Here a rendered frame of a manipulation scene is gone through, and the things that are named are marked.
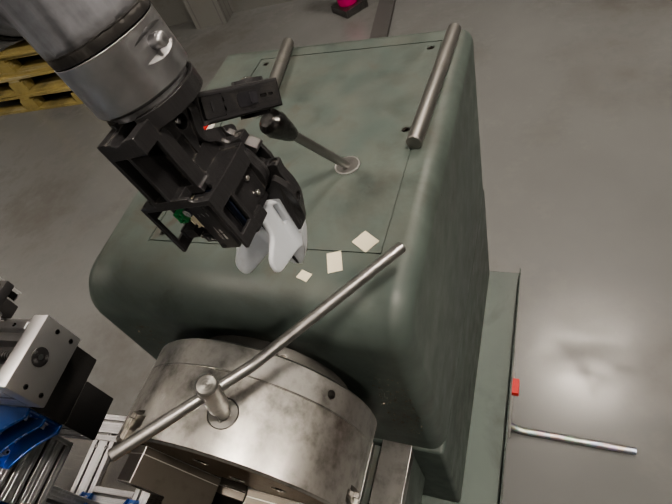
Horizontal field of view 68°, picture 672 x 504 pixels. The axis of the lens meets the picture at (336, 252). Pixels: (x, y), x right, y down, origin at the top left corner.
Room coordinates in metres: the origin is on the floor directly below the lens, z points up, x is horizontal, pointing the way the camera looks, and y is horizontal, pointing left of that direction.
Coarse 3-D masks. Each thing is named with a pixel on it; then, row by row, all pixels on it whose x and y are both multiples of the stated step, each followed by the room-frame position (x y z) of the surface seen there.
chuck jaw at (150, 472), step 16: (144, 416) 0.32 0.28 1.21; (128, 432) 0.32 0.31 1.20; (144, 448) 0.29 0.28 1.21; (128, 464) 0.28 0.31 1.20; (144, 464) 0.27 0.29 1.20; (160, 464) 0.27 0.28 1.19; (176, 464) 0.27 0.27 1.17; (128, 480) 0.26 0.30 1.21; (144, 480) 0.26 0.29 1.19; (160, 480) 0.26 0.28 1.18; (176, 480) 0.26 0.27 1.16; (192, 480) 0.26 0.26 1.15; (208, 480) 0.26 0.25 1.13; (160, 496) 0.25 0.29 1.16; (176, 496) 0.24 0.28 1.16; (192, 496) 0.24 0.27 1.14; (208, 496) 0.24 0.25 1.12
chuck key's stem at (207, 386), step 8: (200, 376) 0.27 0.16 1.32; (208, 376) 0.27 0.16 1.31; (200, 384) 0.26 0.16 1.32; (208, 384) 0.26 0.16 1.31; (216, 384) 0.26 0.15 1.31; (200, 392) 0.25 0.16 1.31; (208, 392) 0.25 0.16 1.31; (216, 392) 0.25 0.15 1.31; (208, 400) 0.25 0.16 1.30; (216, 400) 0.25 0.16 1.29; (224, 400) 0.26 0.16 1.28; (208, 408) 0.26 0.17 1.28; (216, 408) 0.25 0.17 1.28; (224, 408) 0.26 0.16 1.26; (216, 416) 0.26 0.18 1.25; (224, 416) 0.26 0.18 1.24
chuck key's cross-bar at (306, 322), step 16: (384, 256) 0.32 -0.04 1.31; (368, 272) 0.31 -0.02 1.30; (352, 288) 0.30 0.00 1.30; (320, 304) 0.30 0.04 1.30; (336, 304) 0.30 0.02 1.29; (304, 320) 0.29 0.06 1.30; (288, 336) 0.28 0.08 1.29; (272, 352) 0.28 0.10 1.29; (240, 368) 0.27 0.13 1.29; (256, 368) 0.27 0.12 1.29; (224, 384) 0.26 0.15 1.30; (192, 400) 0.26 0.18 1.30; (176, 416) 0.25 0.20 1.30; (144, 432) 0.24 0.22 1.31; (112, 448) 0.23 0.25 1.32; (128, 448) 0.23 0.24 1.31
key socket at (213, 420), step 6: (234, 402) 0.28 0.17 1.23; (234, 408) 0.27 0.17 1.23; (210, 414) 0.28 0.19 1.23; (234, 414) 0.27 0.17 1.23; (210, 420) 0.27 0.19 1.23; (216, 420) 0.27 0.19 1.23; (228, 420) 0.26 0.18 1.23; (234, 420) 0.26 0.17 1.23; (216, 426) 0.26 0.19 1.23; (222, 426) 0.26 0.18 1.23; (228, 426) 0.26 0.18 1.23
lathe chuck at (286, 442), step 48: (144, 384) 0.37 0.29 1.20; (192, 384) 0.32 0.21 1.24; (240, 384) 0.30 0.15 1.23; (192, 432) 0.26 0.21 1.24; (240, 432) 0.25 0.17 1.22; (288, 432) 0.24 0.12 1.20; (336, 432) 0.24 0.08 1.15; (240, 480) 0.24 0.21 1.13; (288, 480) 0.20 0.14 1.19; (336, 480) 0.20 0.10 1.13
